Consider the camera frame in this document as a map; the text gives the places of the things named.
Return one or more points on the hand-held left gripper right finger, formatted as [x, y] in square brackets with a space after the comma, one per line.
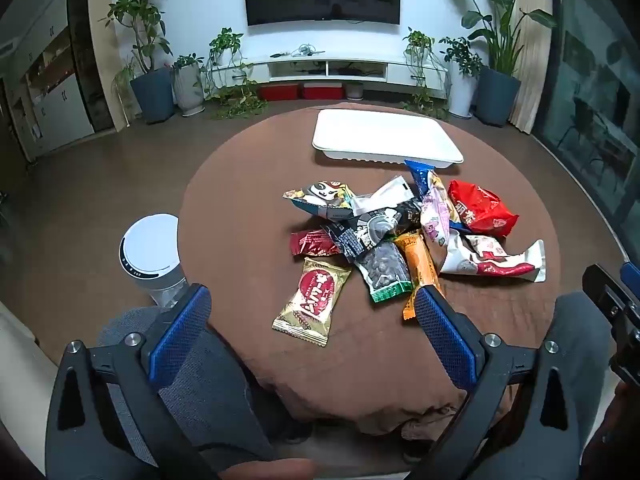
[445, 340]

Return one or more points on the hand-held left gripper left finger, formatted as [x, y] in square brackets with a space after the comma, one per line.
[180, 332]

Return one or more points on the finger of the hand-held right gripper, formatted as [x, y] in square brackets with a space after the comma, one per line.
[607, 290]

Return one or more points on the orange snack packet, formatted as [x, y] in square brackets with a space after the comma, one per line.
[422, 265]

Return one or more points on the green and black seed packet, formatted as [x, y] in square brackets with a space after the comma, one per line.
[385, 270]

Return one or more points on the pink and purple snack packet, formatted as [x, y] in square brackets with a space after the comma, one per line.
[434, 212]

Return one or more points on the black and grey snack packet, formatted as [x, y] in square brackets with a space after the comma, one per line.
[375, 225]

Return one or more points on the gold packet with red circle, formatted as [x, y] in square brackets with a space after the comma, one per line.
[312, 300]

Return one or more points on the cartoon face snack packet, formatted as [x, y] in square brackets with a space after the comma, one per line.
[320, 197]

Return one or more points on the white plastic tray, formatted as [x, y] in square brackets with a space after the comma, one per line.
[385, 132]

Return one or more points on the white packet with fruit print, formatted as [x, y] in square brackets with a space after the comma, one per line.
[480, 257]

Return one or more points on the white cylindrical appliance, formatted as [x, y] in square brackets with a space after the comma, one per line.
[150, 247]

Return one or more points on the large red snack bag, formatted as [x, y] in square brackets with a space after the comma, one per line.
[480, 207]

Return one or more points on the plain white snack packet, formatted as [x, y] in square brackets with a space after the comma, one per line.
[382, 195]

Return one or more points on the small dark red snack packet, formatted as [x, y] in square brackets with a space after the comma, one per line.
[312, 242]

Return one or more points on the blue chips packet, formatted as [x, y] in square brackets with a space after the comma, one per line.
[420, 172]

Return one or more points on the glass sliding door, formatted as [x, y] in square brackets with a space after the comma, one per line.
[590, 85]

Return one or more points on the broad-leaf plant in blue-grey pot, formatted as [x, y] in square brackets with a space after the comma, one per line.
[497, 95]

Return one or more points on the tall plant in blue-grey pot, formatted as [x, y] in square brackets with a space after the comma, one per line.
[152, 92]

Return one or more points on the beige curtain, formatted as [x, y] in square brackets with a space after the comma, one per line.
[532, 60]

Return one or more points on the small plant in grey pot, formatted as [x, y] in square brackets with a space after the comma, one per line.
[187, 85]

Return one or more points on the bushy plant in white pot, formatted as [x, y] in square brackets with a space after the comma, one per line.
[461, 90]

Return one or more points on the red storage box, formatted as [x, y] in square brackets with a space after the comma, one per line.
[279, 92]
[322, 91]

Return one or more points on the white television cabinet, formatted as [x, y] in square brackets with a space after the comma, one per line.
[375, 66]

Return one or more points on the trailing vine plant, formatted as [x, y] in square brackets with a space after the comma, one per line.
[417, 47]
[225, 50]

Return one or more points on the wood and white wall cabinet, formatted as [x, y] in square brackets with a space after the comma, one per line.
[55, 85]

